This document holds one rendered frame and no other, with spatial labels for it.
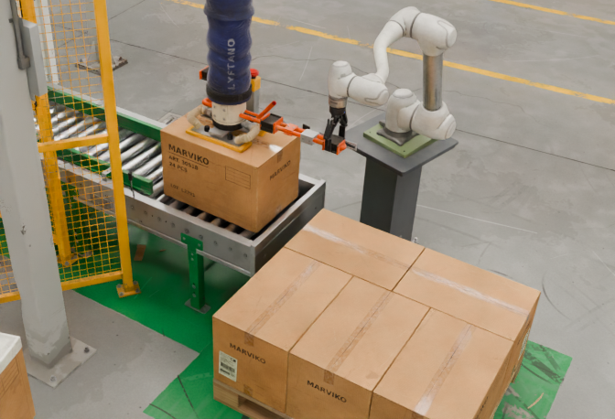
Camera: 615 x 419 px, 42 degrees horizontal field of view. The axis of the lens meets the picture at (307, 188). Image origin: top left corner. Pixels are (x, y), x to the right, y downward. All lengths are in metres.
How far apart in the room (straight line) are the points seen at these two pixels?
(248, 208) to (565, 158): 2.89
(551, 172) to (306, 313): 2.82
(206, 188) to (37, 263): 0.91
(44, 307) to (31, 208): 0.56
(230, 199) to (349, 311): 0.87
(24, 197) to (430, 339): 1.85
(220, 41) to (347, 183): 1.99
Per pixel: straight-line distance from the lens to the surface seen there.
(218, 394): 4.00
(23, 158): 3.55
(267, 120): 3.96
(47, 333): 4.12
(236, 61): 3.87
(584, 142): 6.47
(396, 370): 3.47
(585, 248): 5.32
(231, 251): 4.04
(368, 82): 3.57
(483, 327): 3.74
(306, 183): 4.42
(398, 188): 4.58
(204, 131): 4.10
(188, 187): 4.23
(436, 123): 4.29
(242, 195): 4.01
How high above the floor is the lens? 3.05
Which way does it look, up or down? 34 degrees down
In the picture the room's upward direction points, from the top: 3 degrees clockwise
